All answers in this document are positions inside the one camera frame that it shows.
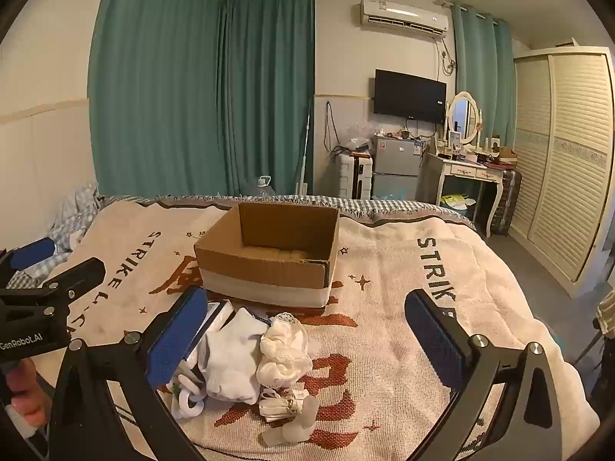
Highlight clear water jug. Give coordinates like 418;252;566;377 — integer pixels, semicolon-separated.
247;175;278;199

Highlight narrow teal curtain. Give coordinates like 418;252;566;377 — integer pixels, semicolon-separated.
453;2;518;141

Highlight white air conditioner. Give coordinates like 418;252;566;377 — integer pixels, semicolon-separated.
360;0;450;40

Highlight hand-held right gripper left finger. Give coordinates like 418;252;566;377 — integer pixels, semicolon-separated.
48;286;208;461

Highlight large white sock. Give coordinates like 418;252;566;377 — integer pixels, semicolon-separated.
204;307;271;405

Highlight white suitcase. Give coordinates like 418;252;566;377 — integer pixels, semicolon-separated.
336;153;374;200

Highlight oval vanity mirror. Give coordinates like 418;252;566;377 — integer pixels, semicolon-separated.
446;91;483;148

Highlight air conditioner pipe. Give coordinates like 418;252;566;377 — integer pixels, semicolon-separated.
435;36;457;78

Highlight wide teal curtain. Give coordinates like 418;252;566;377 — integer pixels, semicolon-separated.
88;0;228;199

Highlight yellow-green bag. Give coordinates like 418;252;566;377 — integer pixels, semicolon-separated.
439;193;477;212

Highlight blue checked quilt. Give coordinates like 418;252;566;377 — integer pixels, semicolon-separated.
10;182;103;290

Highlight white mop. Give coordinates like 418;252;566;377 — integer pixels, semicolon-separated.
293;108;313;197

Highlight small grey fridge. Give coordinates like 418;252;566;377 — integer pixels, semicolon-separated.
372;136;426;201

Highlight teal curtain beside corner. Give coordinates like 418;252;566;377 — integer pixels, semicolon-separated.
222;0;316;199

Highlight cream louvred wardrobe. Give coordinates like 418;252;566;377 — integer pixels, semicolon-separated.
511;45;615;295

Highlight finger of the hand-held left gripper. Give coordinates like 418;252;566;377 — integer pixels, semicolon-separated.
29;258;107;305
0;237;57;275

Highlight person's left hand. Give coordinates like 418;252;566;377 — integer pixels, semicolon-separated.
10;359;52;410

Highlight black wall television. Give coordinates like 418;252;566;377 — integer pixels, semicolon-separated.
373;69;448;125

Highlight white mesh cloth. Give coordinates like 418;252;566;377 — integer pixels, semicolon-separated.
185;300;237;385

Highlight striped hanging cloth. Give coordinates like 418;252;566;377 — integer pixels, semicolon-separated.
595;288;615;338

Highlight cardboard box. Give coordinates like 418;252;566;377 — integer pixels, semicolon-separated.
193;202;340;309

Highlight black wall cables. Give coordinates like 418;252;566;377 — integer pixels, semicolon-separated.
322;100;337;155

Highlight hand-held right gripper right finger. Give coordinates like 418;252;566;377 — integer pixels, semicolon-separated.
405;290;563;461

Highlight dark checked suitcase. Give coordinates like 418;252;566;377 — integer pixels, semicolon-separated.
490;168;522;237

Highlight cream lace-trimmed cloth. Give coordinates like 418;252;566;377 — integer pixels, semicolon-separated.
256;313;314;391

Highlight white dressing table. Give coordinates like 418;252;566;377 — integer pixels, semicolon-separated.
425;150;506;239

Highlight clear plastic bag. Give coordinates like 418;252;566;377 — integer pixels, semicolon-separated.
343;125;374;153

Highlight printed blanket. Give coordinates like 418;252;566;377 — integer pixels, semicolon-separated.
41;196;601;461

